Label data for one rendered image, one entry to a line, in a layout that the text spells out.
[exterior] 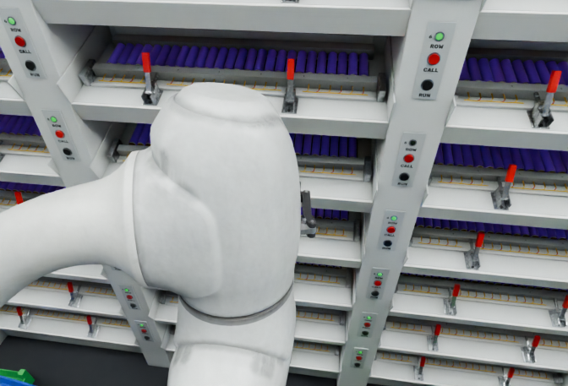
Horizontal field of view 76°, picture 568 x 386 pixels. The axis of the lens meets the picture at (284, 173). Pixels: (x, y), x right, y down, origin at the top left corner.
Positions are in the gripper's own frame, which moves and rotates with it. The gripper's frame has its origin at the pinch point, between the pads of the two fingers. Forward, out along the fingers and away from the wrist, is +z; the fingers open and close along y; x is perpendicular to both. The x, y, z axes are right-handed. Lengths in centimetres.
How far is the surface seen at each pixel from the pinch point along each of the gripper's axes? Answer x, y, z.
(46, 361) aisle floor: -96, -91, 23
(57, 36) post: 22.0, -42.7, 7.8
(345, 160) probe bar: -2.4, 11.6, 16.6
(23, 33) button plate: 23, -46, 4
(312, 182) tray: -6.7, 4.8, 13.8
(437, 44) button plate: 23.6, 22.6, 4.4
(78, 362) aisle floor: -96, -79, 24
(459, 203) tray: -8.0, 35.2, 11.7
